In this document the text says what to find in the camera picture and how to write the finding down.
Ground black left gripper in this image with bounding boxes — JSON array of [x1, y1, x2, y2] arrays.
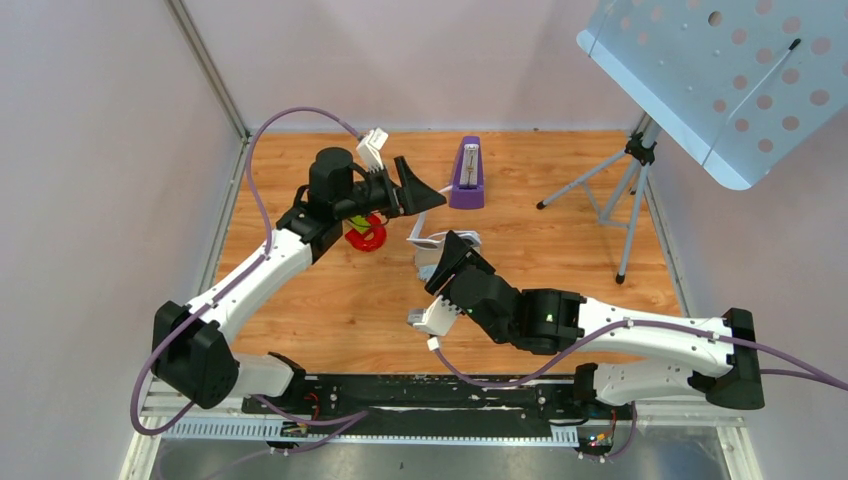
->
[[335, 157, 445, 221]]

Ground white frame sunglasses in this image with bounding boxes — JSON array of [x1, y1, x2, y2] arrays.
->
[[406, 211, 482, 251]]

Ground flag pattern glasses case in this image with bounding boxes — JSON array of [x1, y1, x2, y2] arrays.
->
[[414, 248, 442, 283]]

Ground light blue cleaning cloth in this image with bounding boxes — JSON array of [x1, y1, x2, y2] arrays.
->
[[416, 262, 437, 282]]

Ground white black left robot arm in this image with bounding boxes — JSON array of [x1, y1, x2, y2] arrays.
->
[[151, 147, 447, 413]]

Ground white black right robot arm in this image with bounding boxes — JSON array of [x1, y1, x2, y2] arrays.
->
[[407, 231, 765, 418]]

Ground purple metronome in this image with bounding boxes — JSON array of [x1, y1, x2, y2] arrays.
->
[[449, 135, 485, 210]]

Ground green rectangular block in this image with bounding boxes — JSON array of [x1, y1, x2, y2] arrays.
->
[[348, 216, 372, 235]]

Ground red plastic piece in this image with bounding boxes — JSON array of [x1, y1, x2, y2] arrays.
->
[[344, 214, 387, 252]]

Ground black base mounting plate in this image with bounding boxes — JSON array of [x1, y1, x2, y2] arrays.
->
[[242, 374, 632, 438]]

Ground light blue music stand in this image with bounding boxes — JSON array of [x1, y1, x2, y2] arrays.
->
[[577, 1, 847, 283]]

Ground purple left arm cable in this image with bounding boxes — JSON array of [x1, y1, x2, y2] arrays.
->
[[129, 107, 369, 458]]

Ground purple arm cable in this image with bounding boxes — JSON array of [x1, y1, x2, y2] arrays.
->
[[129, 107, 369, 458], [431, 319, 848, 462]]

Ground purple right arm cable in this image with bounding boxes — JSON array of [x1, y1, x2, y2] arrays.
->
[[431, 319, 848, 462]]

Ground aluminium frame rail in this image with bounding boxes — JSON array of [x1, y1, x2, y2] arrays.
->
[[122, 381, 762, 479]]

